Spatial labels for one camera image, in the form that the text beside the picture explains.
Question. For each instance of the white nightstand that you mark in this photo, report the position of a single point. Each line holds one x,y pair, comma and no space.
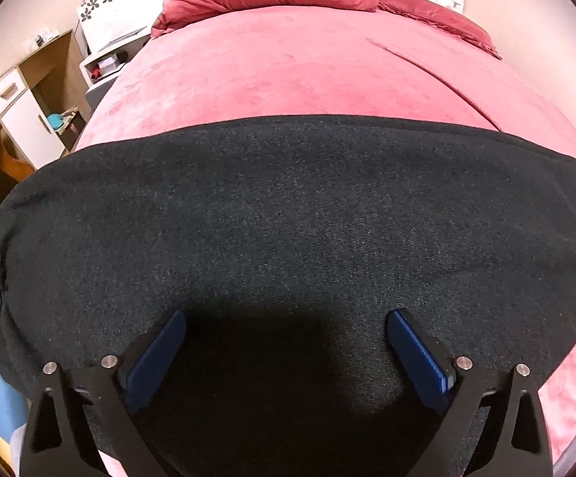
109,20

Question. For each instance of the wooden desk with white drawers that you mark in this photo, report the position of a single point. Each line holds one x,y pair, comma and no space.
25,119

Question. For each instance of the bed with pink blanket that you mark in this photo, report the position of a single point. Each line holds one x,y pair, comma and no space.
293,74

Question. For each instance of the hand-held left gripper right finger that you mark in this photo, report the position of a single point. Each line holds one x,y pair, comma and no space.
417,353

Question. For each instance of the small pink pillow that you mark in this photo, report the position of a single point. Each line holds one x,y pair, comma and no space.
442,25

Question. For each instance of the black wool garment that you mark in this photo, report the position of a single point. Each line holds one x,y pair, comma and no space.
288,218

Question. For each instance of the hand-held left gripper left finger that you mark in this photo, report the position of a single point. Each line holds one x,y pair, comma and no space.
156,357

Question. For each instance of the teal container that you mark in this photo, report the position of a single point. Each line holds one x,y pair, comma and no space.
56,121

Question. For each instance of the white power strip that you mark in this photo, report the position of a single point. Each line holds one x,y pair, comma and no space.
44,39

